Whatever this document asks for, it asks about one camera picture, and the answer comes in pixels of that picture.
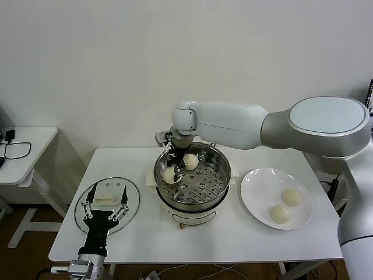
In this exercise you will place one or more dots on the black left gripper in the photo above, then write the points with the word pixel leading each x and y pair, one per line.
pixel 97 224

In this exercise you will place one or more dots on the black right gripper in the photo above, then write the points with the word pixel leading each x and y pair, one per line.
pixel 179 154

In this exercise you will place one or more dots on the white steamed baozi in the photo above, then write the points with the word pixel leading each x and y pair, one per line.
pixel 168 176
pixel 290 197
pixel 279 214
pixel 191 161

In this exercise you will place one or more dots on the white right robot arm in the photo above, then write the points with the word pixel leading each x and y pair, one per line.
pixel 233 125

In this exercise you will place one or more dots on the stainless steel steamer basket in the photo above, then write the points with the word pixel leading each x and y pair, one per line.
pixel 217 166

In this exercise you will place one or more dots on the white round plate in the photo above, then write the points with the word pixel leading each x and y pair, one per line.
pixel 262 186

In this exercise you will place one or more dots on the white floor power strip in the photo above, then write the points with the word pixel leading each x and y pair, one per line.
pixel 153 275

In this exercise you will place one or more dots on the black power adapter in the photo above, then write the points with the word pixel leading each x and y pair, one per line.
pixel 10 136

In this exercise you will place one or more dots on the black power strip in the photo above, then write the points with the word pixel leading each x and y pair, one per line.
pixel 334 191

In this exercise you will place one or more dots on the black laptop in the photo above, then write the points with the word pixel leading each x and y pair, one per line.
pixel 370 96

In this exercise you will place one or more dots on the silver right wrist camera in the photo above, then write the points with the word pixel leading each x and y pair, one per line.
pixel 163 137

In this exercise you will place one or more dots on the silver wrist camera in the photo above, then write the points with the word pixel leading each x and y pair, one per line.
pixel 78 268
pixel 163 137

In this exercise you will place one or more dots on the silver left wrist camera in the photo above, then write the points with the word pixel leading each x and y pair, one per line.
pixel 78 268

